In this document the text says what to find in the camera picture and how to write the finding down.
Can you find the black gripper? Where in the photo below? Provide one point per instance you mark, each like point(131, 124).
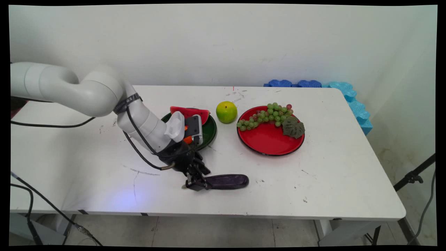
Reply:
point(177, 158)

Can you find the purple eggplant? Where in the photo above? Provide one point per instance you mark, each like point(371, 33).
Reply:
point(226, 182)

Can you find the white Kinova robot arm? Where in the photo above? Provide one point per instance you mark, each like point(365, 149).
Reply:
point(94, 94)

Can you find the orange toy fruit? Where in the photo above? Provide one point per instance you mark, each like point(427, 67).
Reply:
point(188, 140)

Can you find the dark green plate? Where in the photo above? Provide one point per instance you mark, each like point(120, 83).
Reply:
point(209, 131)

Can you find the red watermelon slice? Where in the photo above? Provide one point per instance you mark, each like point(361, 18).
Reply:
point(195, 111)

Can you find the green apple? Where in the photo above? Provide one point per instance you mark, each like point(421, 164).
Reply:
point(226, 112)

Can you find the red plate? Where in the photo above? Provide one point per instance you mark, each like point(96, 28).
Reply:
point(268, 140)

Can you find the green grape bunch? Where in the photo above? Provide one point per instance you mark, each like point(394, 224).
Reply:
point(271, 116)

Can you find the dark green grape leaf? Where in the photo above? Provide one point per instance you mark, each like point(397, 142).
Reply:
point(293, 127)

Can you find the dark blue foam mat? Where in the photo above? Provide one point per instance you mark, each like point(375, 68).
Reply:
point(278, 83)
point(309, 83)

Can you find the grey table leg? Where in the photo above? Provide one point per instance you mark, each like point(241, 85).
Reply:
point(69, 226)

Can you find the light blue foam mat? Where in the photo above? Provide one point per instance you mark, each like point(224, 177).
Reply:
point(359, 111)

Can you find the black table leg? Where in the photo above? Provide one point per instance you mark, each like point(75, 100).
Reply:
point(406, 230)

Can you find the black tripod stand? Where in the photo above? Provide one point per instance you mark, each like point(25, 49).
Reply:
point(413, 178)

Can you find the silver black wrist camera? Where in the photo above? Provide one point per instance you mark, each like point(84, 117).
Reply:
point(193, 127)

